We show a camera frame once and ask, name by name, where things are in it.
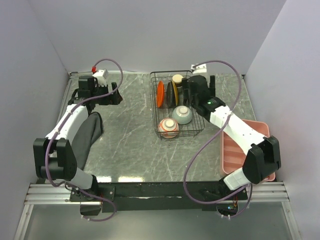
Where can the orange white patterned bowl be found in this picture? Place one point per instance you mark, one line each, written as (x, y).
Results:
(168, 128)

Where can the yellow patterned plate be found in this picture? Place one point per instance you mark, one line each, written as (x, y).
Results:
(175, 91)

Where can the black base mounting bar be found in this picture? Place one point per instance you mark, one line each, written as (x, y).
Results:
(151, 196)

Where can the celadon green bowl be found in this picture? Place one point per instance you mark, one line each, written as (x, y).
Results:
(182, 114)

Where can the dark grey cloth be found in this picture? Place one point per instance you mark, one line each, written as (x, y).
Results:
(89, 131)

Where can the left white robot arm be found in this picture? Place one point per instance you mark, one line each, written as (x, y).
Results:
(63, 153)

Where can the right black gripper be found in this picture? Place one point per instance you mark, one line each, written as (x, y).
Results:
(212, 86)

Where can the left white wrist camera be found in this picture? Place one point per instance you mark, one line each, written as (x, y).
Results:
(100, 75)

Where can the orange plastic plate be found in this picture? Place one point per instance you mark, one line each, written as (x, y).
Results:
(160, 94)

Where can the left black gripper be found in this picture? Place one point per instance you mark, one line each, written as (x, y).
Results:
(113, 99)

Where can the beige brown ceramic cup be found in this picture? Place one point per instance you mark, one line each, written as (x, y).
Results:
(177, 79)

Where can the red floral lacquer plate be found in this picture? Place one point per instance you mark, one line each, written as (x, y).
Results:
(185, 88)

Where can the pink divided plastic tray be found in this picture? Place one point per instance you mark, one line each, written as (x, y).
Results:
(232, 155)

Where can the aluminium rail frame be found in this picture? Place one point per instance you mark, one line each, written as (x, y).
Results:
(46, 194)

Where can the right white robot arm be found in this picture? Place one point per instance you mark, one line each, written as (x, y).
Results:
(216, 112)

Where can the black wire dish rack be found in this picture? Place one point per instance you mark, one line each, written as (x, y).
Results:
(189, 130)

